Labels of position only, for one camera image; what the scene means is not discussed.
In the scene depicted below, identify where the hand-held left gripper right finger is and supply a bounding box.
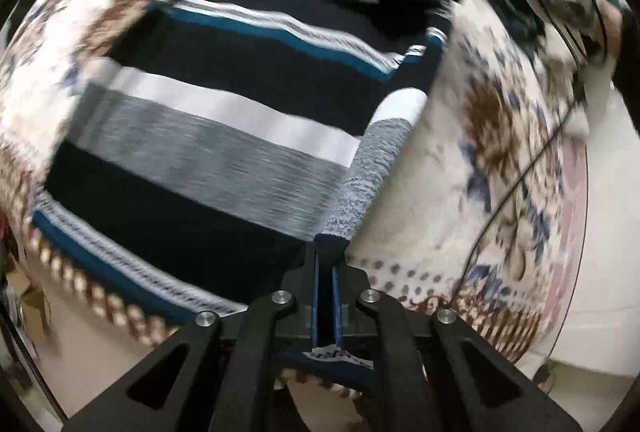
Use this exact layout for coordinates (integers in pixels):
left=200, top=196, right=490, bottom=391
left=332, top=257, right=584, bottom=432

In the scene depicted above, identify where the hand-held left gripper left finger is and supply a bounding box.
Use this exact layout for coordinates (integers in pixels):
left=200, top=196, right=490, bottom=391
left=62, top=242, right=321, bottom=432

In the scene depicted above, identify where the navy striped sweater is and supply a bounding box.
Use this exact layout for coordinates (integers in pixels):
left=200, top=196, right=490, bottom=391
left=32, top=0, right=468, bottom=393

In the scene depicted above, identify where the floral bed sheet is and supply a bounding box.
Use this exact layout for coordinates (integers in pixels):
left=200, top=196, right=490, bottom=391
left=0, top=0, right=596, bottom=395

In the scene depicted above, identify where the pink mattress cover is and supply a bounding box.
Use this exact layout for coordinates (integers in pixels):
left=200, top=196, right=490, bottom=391
left=520, top=132, right=591, bottom=363

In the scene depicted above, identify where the black cable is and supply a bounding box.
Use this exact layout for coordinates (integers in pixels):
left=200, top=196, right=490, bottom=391
left=450, top=0, right=601, bottom=308

